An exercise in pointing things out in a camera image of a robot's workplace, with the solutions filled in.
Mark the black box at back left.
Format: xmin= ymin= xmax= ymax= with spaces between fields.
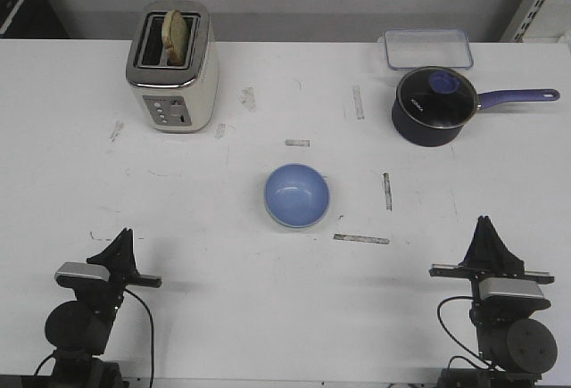
xmin=1 ymin=0 xmax=70 ymax=39

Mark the cream and steel toaster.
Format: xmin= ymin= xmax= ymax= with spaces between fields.
xmin=126 ymin=0 xmax=219 ymax=133

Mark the white metal shelf upright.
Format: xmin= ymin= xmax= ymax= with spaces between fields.
xmin=499 ymin=0 xmax=571 ymax=44

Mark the dark blue saucepan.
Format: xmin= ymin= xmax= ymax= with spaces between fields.
xmin=392 ymin=88 xmax=560 ymax=147

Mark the blue bowl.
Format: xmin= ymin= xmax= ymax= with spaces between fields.
xmin=263 ymin=163 xmax=330 ymax=207

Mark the green bowl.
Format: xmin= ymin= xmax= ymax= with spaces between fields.
xmin=265 ymin=203 xmax=329 ymax=229

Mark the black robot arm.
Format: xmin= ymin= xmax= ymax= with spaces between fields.
xmin=45 ymin=227 xmax=161 ymax=387
xmin=429 ymin=216 xmax=558 ymax=387

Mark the clear plastic food container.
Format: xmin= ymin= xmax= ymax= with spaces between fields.
xmin=377 ymin=29 xmax=474 ymax=70

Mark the glass pot lid blue knob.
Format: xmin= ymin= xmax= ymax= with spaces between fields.
xmin=396 ymin=66 xmax=477 ymax=129

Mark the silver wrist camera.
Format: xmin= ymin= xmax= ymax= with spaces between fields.
xmin=54 ymin=261 xmax=110 ymax=289
xmin=478 ymin=277 xmax=544 ymax=301

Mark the toast slice in toaster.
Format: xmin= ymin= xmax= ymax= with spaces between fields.
xmin=161 ymin=10 xmax=189 ymax=66

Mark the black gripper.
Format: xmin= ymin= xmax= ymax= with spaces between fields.
xmin=73 ymin=227 xmax=161 ymax=317
xmin=429 ymin=216 xmax=554 ymax=285

